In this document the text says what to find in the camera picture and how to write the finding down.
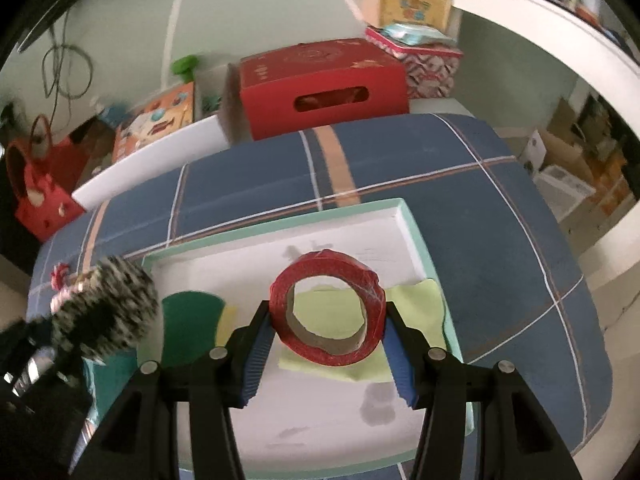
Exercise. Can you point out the white table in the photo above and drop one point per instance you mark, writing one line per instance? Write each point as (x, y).
(525, 10)

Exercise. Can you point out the red pink pipe cleaner bundle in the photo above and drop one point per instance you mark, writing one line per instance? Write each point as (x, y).
(60, 275)

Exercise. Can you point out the blue packets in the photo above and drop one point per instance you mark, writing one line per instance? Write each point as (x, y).
(415, 32)

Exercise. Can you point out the red felt bag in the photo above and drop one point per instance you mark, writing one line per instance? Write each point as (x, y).
(55, 175)

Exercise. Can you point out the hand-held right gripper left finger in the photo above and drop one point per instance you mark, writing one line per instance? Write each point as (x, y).
(252, 360)

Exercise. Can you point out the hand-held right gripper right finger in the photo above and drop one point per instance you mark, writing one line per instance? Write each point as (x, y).
(400, 366)

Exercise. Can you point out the blue plaid blanket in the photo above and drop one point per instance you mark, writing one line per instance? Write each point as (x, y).
(450, 185)

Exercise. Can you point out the yellow-green felt sheet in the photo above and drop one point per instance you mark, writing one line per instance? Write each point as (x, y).
(420, 305)

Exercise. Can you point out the white tray with teal rim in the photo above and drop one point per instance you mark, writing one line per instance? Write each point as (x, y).
(350, 230)

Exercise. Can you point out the red tape roll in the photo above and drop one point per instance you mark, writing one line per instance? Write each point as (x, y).
(325, 261)

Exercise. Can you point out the blue fuzzy brush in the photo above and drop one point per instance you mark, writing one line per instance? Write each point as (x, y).
(114, 115)

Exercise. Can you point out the red cardboard box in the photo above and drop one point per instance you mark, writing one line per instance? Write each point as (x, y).
(320, 67)

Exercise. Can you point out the yellow felt piece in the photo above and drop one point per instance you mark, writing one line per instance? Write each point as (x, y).
(227, 321)

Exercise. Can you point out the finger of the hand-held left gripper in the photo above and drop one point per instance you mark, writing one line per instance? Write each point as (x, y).
(27, 332)

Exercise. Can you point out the dark green felt piece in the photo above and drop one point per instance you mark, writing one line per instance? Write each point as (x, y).
(190, 320)

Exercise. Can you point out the white board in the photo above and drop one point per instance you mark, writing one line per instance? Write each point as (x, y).
(165, 160)

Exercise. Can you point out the orange toy box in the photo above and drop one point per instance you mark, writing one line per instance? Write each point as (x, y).
(155, 120)

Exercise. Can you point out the green dumbbell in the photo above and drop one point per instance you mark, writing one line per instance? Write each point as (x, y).
(184, 66)

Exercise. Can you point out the white plastic crate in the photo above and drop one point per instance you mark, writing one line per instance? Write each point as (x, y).
(565, 190)

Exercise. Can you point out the black and white fuzzy ball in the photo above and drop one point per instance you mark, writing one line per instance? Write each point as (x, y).
(120, 290)

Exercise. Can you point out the red patterned box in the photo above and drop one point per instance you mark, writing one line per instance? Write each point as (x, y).
(430, 67)

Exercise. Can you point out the pile of cardboard boxes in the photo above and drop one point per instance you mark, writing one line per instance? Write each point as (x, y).
(607, 170)

